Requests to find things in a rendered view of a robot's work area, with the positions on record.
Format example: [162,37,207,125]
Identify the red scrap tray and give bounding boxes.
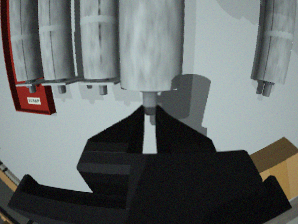
[0,0,56,114]

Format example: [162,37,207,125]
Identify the brown cardboard box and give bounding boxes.
[250,137,298,200]

